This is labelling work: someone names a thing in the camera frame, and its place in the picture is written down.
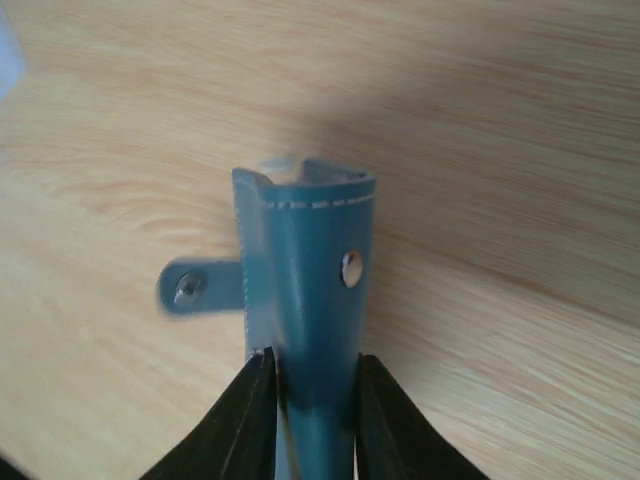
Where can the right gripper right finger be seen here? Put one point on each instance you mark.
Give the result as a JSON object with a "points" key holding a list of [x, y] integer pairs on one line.
{"points": [[394, 440]]}

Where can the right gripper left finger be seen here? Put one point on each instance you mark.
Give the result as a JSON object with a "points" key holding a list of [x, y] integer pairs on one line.
{"points": [[236, 439]]}

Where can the teal leather card holder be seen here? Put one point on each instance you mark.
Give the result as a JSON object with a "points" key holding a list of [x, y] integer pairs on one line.
{"points": [[301, 281]]}

